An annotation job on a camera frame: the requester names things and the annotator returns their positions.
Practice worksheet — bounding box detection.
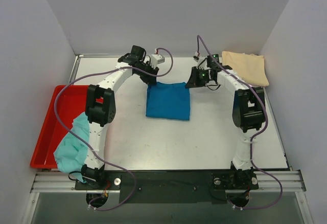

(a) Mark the folded beige t shirt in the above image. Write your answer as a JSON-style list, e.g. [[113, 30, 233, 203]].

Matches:
[[222, 51, 269, 87]]

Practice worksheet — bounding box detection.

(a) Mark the teal t shirt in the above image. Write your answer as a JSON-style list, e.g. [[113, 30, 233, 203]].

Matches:
[[53, 113, 89, 183]]

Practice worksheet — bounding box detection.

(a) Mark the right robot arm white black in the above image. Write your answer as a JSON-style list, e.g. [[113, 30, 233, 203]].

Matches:
[[185, 53, 268, 188]]

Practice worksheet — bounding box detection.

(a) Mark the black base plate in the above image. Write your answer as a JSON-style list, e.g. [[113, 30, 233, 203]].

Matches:
[[75, 169, 259, 204]]

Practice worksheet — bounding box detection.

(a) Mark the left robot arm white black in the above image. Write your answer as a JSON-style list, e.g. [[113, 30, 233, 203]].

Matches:
[[81, 46, 165, 189]]

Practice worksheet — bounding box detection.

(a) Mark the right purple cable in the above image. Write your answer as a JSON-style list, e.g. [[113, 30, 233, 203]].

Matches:
[[196, 34, 283, 211]]

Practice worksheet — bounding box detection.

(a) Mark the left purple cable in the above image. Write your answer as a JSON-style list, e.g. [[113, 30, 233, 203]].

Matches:
[[54, 47, 174, 212]]

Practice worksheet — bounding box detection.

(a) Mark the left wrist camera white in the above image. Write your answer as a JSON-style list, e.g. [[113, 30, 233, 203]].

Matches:
[[149, 54, 165, 68]]

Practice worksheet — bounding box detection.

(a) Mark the red plastic bin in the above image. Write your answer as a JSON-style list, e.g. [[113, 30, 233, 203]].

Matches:
[[30, 85, 88, 169]]

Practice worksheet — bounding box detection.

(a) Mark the aluminium rail frame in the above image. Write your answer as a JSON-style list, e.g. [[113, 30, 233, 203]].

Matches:
[[31, 170, 306, 193]]

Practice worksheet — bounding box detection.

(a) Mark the blue t shirt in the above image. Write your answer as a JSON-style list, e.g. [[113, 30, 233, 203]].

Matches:
[[145, 82, 191, 121]]

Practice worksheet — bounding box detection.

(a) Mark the purple cable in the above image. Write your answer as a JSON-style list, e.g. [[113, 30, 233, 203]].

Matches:
[[196, 34, 283, 211], [54, 47, 174, 212]]

